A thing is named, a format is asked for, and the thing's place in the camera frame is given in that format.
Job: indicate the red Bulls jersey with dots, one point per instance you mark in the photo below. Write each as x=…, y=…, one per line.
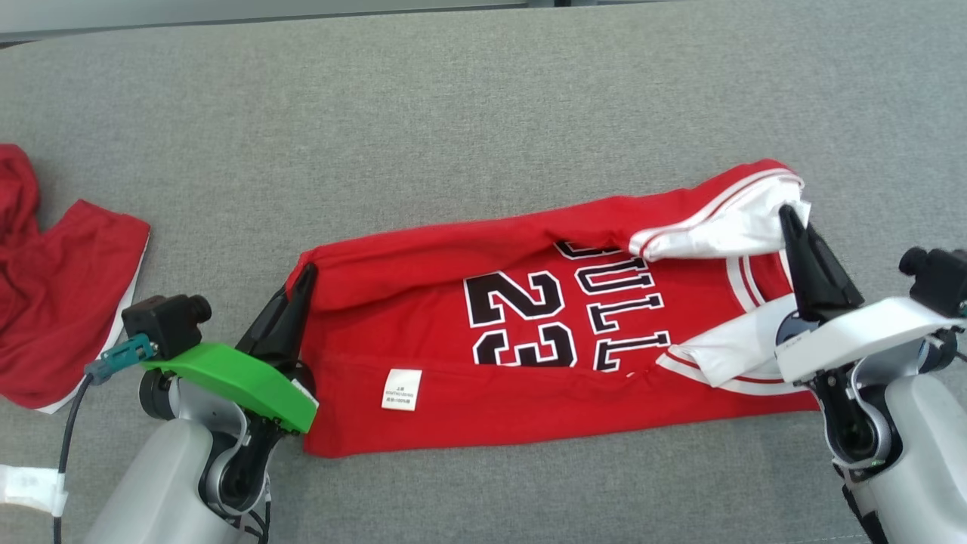
x=423, y=317

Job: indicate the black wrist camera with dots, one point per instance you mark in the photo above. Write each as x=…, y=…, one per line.
x=162, y=325
x=940, y=279

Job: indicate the red shorts with white trim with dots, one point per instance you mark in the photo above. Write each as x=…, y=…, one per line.
x=60, y=302

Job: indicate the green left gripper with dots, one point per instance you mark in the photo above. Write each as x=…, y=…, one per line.
x=234, y=378

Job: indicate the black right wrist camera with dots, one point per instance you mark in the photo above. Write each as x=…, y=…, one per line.
x=940, y=279

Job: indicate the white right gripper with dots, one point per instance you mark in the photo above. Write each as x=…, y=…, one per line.
x=861, y=336

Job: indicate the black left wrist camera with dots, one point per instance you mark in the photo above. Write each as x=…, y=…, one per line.
x=162, y=325

